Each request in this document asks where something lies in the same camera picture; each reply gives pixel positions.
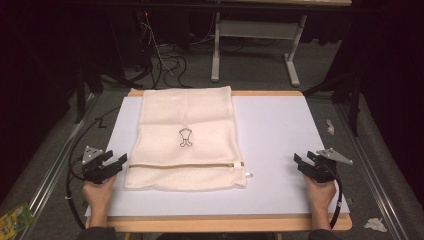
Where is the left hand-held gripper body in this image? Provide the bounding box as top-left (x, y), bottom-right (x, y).
top-left (80, 145), bottom-right (116, 185)

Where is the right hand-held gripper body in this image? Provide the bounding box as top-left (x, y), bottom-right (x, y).
top-left (311, 147), bottom-right (354, 184)

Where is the cream mesh laundry bag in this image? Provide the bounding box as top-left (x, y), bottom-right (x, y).
top-left (123, 85), bottom-right (255, 192)

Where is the person's right hand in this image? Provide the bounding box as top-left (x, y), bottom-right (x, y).
top-left (303, 173), bottom-right (338, 214)

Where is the person's left hand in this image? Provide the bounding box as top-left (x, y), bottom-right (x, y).
top-left (81, 174), bottom-right (118, 217)

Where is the white board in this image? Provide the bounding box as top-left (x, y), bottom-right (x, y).
top-left (84, 95), bottom-right (351, 218)

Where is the black metal stand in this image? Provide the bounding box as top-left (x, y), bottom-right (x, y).
top-left (73, 61), bottom-right (105, 125)
top-left (302, 69), bottom-right (364, 138)

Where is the large crumpled white paper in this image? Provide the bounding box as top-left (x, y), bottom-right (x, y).
top-left (363, 217), bottom-right (389, 234)

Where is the green printed packet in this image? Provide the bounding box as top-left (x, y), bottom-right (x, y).
top-left (0, 202), bottom-right (36, 238)

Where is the wooden table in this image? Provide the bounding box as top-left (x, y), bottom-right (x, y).
top-left (84, 89), bottom-right (354, 234)

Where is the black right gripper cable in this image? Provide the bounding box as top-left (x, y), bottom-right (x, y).
top-left (324, 161), bottom-right (345, 230)

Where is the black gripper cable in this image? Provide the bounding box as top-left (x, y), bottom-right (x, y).
top-left (324, 161), bottom-right (345, 230)
top-left (65, 105), bottom-right (123, 231)

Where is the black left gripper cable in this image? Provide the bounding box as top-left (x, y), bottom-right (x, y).
top-left (65, 105), bottom-right (123, 231)

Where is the metal floor rail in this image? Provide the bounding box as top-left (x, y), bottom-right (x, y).
top-left (333, 102), bottom-right (403, 240)
top-left (16, 92), bottom-right (101, 240)

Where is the tangle of black floor cables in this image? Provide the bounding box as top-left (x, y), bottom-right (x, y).
top-left (99, 11), bottom-right (196, 90)

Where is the white metal desk frame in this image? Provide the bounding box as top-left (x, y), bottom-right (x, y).
top-left (210, 0), bottom-right (353, 88)

